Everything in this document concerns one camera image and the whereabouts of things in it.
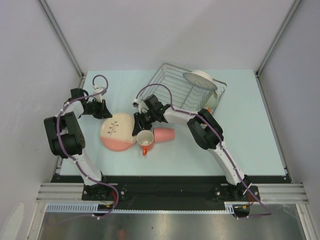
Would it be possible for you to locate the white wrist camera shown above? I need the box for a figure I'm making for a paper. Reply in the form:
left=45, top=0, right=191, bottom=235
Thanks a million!
left=92, top=85, right=107, bottom=103
left=132, top=98, right=149, bottom=113

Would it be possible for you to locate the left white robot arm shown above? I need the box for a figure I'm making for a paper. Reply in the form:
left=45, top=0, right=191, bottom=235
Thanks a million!
left=44, top=88, right=114, bottom=200

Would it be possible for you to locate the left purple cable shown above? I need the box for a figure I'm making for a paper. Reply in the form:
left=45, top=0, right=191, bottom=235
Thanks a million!
left=44, top=74, right=121, bottom=225

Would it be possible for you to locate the orange mug white inside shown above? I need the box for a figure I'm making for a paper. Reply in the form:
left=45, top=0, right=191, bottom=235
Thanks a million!
left=136, top=130, right=155, bottom=156

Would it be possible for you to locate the aluminium front rail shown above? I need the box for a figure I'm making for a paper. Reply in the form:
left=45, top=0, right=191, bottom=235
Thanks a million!
left=36, top=182, right=87, bottom=204

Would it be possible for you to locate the beige and pink floral plate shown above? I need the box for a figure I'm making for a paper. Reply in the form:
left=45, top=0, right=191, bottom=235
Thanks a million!
left=99, top=113, right=137, bottom=152

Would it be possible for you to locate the metal wire dish rack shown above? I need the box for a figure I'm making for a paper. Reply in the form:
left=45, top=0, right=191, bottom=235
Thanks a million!
left=138, top=63, right=227, bottom=114

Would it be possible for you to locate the left aluminium frame post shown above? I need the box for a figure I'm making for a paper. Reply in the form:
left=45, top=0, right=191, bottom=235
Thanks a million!
left=37, top=0, right=84, bottom=79

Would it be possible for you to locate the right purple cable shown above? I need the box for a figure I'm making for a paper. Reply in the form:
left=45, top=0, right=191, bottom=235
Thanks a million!
left=134, top=83, right=273, bottom=217

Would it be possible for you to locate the right aluminium frame post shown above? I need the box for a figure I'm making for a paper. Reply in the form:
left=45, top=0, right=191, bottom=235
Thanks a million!
left=257, top=0, right=302, bottom=73

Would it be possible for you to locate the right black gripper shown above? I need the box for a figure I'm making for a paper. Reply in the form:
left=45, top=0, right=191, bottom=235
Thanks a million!
left=132, top=110, right=157, bottom=137

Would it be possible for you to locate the large white grey-rimmed plate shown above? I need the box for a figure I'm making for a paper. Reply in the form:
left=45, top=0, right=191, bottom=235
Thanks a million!
left=182, top=70, right=218, bottom=91

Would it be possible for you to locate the aluminium frame post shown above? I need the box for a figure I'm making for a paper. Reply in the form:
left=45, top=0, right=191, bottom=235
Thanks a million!
left=257, top=0, right=302, bottom=73
left=37, top=0, right=84, bottom=79

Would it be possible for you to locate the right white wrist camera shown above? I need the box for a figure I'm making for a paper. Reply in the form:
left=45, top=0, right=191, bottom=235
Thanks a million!
left=132, top=98, right=149, bottom=113

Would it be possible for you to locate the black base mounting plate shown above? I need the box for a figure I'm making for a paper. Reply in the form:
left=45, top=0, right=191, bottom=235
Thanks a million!
left=51, top=175, right=292, bottom=211

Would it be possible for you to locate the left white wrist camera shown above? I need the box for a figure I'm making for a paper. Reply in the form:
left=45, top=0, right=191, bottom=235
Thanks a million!
left=92, top=85, right=107, bottom=103

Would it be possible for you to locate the green bowl brown rim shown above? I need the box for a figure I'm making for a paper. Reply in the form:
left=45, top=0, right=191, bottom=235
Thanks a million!
left=203, top=90, right=222, bottom=111

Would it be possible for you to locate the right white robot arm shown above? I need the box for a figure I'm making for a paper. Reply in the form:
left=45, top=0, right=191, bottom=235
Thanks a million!
left=132, top=94, right=252, bottom=201

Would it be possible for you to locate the pink plastic cup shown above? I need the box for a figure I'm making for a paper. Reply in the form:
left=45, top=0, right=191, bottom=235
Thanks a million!
left=153, top=127, right=176, bottom=143

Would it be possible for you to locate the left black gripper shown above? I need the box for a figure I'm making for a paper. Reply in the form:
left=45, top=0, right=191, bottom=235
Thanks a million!
left=82, top=98, right=114, bottom=120

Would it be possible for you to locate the purple cable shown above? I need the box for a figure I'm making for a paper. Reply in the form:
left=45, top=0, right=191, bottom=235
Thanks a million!
left=134, top=83, right=273, bottom=217
left=44, top=74, right=121, bottom=225

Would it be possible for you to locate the white slotted cable duct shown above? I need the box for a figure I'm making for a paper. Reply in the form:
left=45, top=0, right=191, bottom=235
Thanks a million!
left=46, top=203, right=249, bottom=214

